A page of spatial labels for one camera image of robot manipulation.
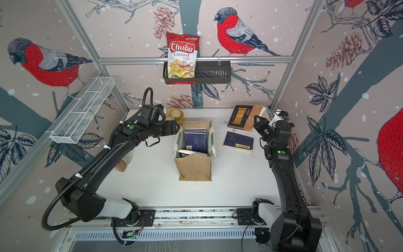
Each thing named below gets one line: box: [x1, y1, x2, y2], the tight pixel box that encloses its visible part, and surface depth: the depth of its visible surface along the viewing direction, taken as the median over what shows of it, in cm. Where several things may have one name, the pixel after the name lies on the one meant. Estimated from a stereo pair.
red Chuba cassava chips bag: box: [165, 31, 200, 85], surface depth 86 cm
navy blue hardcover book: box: [223, 131, 254, 155], surface depth 103 cm
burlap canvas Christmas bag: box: [173, 119, 218, 182], surface depth 87 cm
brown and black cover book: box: [226, 105, 267, 132], surface depth 83 cm
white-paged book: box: [177, 149, 209, 159], surface depth 76 cm
